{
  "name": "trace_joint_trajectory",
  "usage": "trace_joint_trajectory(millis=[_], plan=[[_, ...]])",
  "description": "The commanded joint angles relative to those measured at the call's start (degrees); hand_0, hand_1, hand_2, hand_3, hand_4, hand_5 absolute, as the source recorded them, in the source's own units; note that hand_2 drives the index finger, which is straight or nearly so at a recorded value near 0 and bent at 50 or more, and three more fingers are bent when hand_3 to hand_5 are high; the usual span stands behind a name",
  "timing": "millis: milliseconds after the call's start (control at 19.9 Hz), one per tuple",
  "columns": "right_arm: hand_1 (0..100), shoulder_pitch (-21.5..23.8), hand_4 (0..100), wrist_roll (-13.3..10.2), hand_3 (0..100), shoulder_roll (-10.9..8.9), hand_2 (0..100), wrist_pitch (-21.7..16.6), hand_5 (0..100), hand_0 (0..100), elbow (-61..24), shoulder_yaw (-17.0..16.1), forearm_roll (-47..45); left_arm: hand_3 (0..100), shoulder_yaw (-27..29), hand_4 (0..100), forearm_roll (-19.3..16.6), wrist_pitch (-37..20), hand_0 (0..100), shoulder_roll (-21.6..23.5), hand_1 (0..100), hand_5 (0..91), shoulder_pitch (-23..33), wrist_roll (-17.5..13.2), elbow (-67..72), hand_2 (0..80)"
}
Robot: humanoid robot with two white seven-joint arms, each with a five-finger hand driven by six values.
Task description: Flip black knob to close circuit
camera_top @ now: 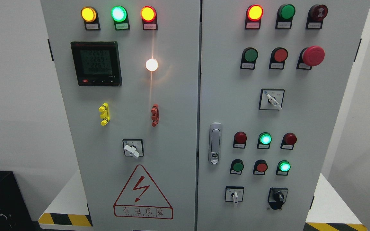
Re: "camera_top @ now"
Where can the black box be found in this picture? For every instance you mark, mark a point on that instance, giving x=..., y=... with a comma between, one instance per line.
x=14, y=215

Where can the dark red buzzer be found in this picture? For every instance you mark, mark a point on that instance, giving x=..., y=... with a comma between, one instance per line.
x=316, y=16

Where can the red electrical hazard sticker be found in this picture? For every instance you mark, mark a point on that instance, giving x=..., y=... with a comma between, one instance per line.
x=142, y=198

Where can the dark red indicator left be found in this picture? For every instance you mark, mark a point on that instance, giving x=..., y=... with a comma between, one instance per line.
x=240, y=139

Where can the white-handled selector switch upper right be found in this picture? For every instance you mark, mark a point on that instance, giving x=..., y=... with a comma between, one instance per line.
x=271, y=99

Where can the red push button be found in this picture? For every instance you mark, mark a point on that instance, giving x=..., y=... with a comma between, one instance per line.
x=260, y=167
x=277, y=58

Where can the grey cabinet door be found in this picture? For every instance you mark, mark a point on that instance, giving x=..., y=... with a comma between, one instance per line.
x=170, y=147
x=231, y=96

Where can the dark red indicator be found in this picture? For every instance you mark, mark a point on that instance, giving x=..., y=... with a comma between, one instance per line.
x=288, y=141
x=240, y=139

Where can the yellow terminal connector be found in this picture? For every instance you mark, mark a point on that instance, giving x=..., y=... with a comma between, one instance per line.
x=104, y=114

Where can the dark red indicator right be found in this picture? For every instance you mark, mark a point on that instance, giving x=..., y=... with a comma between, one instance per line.
x=288, y=141

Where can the white-handled selector switch left door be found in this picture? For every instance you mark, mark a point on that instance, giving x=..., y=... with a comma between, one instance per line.
x=133, y=148

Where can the green push button upper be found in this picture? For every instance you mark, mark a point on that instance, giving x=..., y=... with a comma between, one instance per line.
x=248, y=58

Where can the green push button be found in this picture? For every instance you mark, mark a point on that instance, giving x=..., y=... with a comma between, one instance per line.
x=248, y=58
x=236, y=167

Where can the red-rimmed lit indicator light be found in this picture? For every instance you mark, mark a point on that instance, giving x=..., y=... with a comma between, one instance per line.
x=149, y=18

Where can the red terminal connector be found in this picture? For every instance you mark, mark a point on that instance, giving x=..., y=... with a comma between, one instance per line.
x=155, y=117

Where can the yellow indicator light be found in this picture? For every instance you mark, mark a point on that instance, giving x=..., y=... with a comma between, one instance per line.
x=90, y=17

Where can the red push button lower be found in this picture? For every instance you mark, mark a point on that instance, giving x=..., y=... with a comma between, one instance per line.
x=260, y=167

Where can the silver door handle lock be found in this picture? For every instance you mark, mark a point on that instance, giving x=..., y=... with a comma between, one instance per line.
x=214, y=142

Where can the black knob rotary switch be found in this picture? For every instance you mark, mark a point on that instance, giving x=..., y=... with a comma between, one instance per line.
x=277, y=197

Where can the red emergency stop button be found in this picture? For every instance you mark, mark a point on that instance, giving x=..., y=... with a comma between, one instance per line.
x=310, y=57

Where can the grey right cabinet door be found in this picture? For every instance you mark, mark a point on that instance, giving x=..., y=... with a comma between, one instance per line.
x=231, y=96

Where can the red push button upper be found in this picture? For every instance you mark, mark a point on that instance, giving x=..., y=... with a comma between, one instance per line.
x=277, y=58

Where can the green lit button lower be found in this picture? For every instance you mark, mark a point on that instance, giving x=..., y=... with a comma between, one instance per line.
x=283, y=168

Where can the grey left cabinet door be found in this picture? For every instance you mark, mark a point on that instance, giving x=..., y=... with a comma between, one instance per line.
x=170, y=147

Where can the red-rimmed lit light right door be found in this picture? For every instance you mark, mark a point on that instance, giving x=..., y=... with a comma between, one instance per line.
x=253, y=15

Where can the green push button lower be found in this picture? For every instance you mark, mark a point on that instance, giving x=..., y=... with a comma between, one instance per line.
x=236, y=167

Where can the black digital power meter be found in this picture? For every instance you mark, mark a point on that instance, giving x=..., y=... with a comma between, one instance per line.
x=97, y=63

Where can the green lit indicator middle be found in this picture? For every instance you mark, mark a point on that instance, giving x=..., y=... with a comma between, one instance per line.
x=264, y=141

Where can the white lit indicator light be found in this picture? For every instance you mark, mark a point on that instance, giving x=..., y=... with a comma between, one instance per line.
x=151, y=64

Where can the white-handled selector switch lower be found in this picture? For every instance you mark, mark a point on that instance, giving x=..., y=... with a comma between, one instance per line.
x=234, y=194

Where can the green unlit indicator top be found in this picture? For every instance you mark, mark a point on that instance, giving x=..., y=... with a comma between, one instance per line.
x=285, y=16

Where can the green lit indicator light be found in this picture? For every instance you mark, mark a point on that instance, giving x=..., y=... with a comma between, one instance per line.
x=120, y=18

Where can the white platform with hazard stripes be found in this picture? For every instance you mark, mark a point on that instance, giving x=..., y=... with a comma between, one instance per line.
x=69, y=210

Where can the white-handled selector switch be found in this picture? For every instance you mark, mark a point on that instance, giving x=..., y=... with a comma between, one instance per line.
x=234, y=194
x=271, y=99

